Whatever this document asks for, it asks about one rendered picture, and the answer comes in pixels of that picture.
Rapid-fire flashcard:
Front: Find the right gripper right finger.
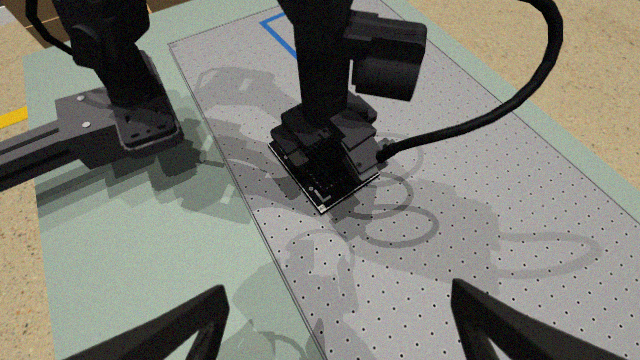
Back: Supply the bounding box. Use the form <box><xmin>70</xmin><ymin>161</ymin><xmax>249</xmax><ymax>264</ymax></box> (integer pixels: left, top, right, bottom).
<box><xmin>450</xmin><ymin>278</ymin><xmax>627</xmax><ymax>360</ymax></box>

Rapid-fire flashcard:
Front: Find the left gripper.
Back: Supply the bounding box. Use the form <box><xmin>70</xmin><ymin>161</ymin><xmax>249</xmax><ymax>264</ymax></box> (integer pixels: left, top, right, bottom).
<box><xmin>270</xmin><ymin>85</ymin><xmax>383</xmax><ymax>174</ymax></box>

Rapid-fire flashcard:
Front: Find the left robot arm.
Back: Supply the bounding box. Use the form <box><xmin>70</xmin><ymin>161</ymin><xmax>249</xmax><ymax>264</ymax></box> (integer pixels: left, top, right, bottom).
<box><xmin>52</xmin><ymin>0</ymin><xmax>427</xmax><ymax>148</ymax></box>

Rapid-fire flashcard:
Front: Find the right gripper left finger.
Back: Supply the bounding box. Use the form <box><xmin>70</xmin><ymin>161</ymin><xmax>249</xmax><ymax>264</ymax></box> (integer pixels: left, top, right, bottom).
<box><xmin>63</xmin><ymin>284</ymin><xmax>230</xmax><ymax>360</ymax></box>

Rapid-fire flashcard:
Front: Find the blue tape outline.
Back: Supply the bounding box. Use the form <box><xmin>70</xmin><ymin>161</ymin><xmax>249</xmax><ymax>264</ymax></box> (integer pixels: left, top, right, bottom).
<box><xmin>259</xmin><ymin>12</ymin><xmax>297</xmax><ymax>60</ymax></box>

